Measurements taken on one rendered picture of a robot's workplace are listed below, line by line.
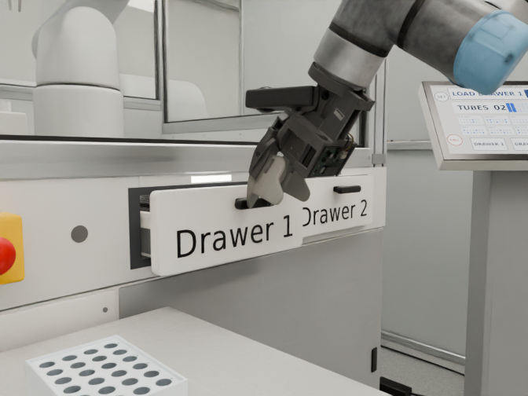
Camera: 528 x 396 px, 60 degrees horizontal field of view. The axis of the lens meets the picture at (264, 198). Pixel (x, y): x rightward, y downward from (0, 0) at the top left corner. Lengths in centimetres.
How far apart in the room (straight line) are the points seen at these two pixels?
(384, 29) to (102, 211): 41
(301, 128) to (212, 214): 18
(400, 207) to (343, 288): 142
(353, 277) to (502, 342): 66
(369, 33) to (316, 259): 54
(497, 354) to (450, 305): 81
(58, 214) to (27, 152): 8
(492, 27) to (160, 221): 42
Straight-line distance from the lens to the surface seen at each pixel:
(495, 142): 141
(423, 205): 237
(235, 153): 76
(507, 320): 159
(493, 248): 151
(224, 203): 66
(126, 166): 64
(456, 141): 137
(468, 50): 50
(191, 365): 50
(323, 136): 55
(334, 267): 100
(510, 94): 157
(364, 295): 113
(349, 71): 53
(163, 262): 61
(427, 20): 51
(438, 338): 247
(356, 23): 53
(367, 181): 105
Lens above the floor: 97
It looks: 5 degrees down
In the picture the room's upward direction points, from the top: straight up
